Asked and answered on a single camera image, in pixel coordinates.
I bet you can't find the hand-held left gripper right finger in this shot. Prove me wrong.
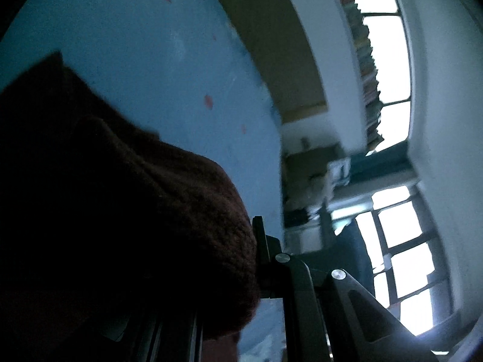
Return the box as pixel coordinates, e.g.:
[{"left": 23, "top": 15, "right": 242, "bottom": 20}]
[{"left": 252, "top": 216, "right": 439, "bottom": 362}]

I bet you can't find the wide bright window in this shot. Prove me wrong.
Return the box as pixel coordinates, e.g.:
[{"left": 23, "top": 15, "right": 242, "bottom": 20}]
[{"left": 348, "top": 0, "right": 413, "bottom": 153}]

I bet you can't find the row of books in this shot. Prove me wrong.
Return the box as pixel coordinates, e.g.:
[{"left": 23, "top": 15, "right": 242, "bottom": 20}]
[{"left": 331, "top": 0, "right": 383, "bottom": 153}]

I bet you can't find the dark framed window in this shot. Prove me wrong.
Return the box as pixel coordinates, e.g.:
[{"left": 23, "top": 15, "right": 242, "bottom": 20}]
[{"left": 355, "top": 186, "right": 453, "bottom": 337}]

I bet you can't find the dark brown towel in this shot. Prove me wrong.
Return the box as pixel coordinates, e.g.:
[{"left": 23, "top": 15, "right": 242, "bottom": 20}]
[{"left": 0, "top": 51, "right": 262, "bottom": 362}]

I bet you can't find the bed with blue sheet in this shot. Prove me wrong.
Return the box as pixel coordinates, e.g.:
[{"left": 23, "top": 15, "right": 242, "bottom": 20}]
[{"left": 0, "top": 0, "right": 288, "bottom": 362}]

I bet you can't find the blue padded chair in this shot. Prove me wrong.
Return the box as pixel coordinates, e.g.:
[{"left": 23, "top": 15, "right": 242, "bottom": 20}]
[{"left": 334, "top": 218, "right": 378, "bottom": 283}]

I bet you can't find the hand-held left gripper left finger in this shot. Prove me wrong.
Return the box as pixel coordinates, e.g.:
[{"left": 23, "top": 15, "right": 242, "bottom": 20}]
[{"left": 145, "top": 307, "right": 205, "bottom": 362}]

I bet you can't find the white printer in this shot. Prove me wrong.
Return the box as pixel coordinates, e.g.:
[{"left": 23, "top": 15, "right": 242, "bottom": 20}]
[{"left": 326, "top": 158, "right": 353, "bottom": 188}]

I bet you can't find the wooden dresser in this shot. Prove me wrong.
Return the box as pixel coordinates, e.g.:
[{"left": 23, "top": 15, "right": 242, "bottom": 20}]
[{"left": 282, "top": 142, "right": 342, "bottom": 212}]

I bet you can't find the teal curtain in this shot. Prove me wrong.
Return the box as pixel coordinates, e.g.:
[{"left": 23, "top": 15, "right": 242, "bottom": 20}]
[{"left": 350, "top": 150, "right": 415, "bottom": 187}]

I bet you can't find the wooden headboard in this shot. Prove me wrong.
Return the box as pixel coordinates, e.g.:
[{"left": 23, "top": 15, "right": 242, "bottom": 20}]
[{"left": 206, "top": 0, "right": 329, "bottom": 124}]

